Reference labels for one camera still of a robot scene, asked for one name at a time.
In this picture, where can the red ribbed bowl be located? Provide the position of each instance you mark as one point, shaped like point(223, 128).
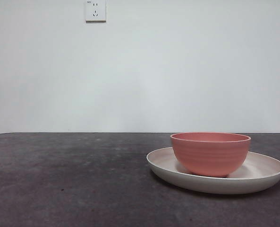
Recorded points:
point(208, 156)

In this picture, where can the white round plate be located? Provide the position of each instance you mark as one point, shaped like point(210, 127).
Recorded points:
point(201, 184)

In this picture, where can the white wall socket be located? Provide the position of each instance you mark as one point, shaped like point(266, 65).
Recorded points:
point(95, 11)

